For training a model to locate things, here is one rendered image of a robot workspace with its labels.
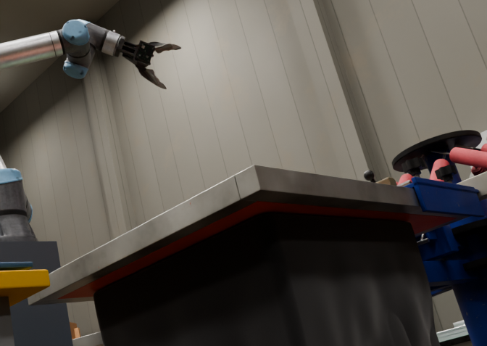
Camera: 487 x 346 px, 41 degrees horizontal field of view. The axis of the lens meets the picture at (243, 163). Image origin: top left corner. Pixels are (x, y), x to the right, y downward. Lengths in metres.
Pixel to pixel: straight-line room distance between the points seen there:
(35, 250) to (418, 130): 4.93
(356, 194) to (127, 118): 8.29
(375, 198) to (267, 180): 0.29
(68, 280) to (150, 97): 7.83
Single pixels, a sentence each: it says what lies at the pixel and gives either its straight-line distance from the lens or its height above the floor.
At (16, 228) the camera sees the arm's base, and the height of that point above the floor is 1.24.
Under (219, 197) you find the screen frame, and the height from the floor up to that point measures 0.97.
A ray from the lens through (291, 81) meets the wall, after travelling 7.26.
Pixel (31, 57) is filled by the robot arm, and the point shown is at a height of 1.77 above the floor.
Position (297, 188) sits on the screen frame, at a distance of 0.96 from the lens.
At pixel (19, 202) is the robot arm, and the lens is 1.86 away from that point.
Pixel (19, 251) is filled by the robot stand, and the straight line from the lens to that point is 1.77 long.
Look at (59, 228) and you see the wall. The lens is 10.55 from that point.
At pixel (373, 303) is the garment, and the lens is 1.18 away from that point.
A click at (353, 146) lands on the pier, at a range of 6.45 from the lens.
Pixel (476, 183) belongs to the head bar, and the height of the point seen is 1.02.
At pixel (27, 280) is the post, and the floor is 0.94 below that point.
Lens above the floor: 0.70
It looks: 19 degrees up
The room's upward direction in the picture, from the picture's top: 15 degrees counter-clockwise
